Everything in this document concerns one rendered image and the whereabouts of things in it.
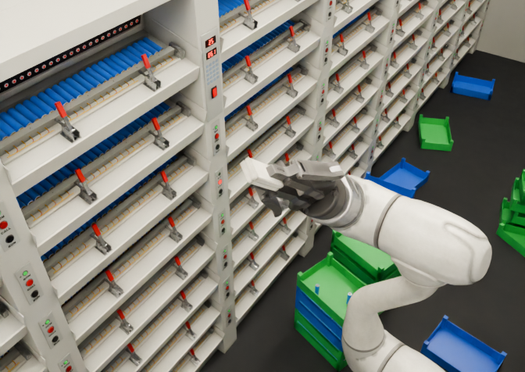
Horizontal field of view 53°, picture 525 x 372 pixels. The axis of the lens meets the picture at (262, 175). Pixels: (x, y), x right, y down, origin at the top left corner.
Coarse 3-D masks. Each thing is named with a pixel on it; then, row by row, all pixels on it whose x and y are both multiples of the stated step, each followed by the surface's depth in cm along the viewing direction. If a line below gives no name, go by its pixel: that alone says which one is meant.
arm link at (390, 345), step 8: (384, 336) 128; (392, 336) 131; (344, 344) 130; (384, 344) 128; (392, 344) 128; (400, 344) 129; (344, 352) 133; (352, 352) 128; (360, 352) 126; (368, 352) 126; (376, 352) 127; (384, 352) 126; (392, 352) 126; (352, 360) 130; (360, 360) 128; (368, 360) 127; (376, 360) 126; (384, 360) 125; (352, 368) 134; (360, 368) 128; (368, 368) 127; (376, 368) 126
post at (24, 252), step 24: (0, 168) 106; (0, 192) 108; (24, 240) 118; (0, 264) 115; (24, 264) 121; (0, 288) 124; (48, 288) 131; (24, 312) 127; (48, 312) 134; (24, 336) 137; (72, 336) 145; (48, 360) 141
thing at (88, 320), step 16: (192, 208) 185; (208, 208) 184; (192, 224) 180; (160, 256) 170; (128, 272) 164; (144, 272) 165; (96, 288) 158; (128, 288) 161; (80, 304) 154; (96, 304) 155; (112, 304) 156; (80, 320) 151; (96, 320) 152; (80, 336) 149
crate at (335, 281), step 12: (324, 264) 240; (336, 264) 238; (300, 276) 227; (312, 276) 237; (324, 276) 237; (336, 276) 237; (348, 276) 234; (312, 288) 231; (324, 288) 231; (336, 288) 231; (348, 288) 231; (324, 300) 227; (336, 300) 227; (336, 312) 216
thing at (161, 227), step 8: (184, 208) 181; (168, 216) 177; (176, 216) 179; (184, 216) 181; (160, 224) 175; (168, 224) 177; (176, 224) 178; (152, 232) 172; (160, 232) 175; (144, 240) 170; (136, 248) 167; (128, 256) 165; (112, 264) 162; (120, 264) 163; (104, 272) 160; (112, 272) 161; (96, 280) 158; (88, 288) 155; (80, 296) 153; (72, 304) 151; (64, 312) 149
